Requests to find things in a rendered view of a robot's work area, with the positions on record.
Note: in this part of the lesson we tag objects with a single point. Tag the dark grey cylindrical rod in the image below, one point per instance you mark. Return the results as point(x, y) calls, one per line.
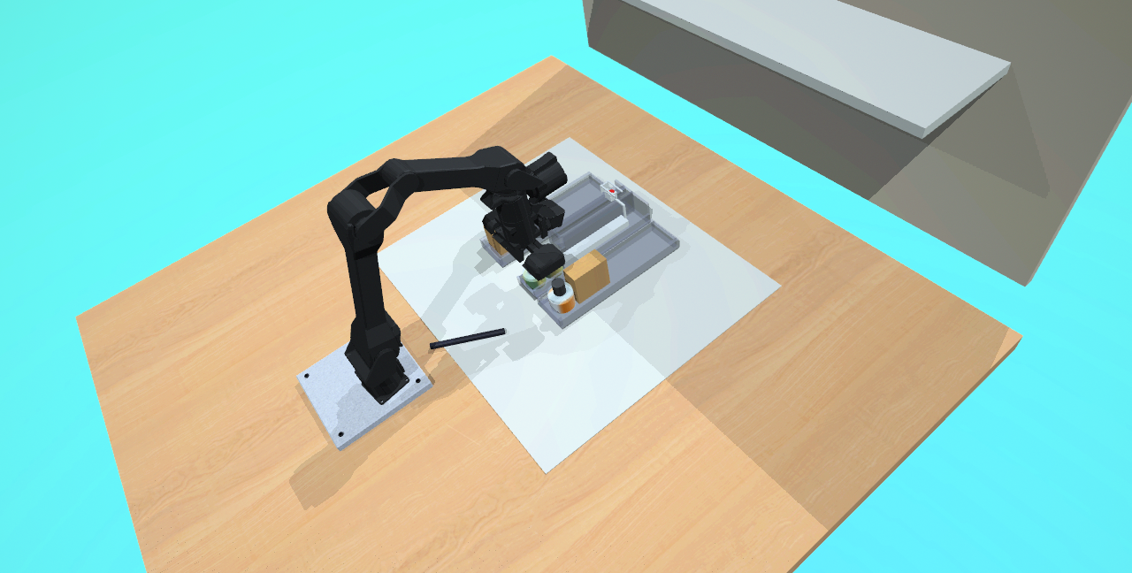
point(463, 339)

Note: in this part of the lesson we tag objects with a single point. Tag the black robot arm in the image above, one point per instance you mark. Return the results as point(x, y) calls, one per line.
point(374, 337)

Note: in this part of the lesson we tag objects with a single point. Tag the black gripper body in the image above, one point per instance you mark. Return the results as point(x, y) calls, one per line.
point(543, 260)

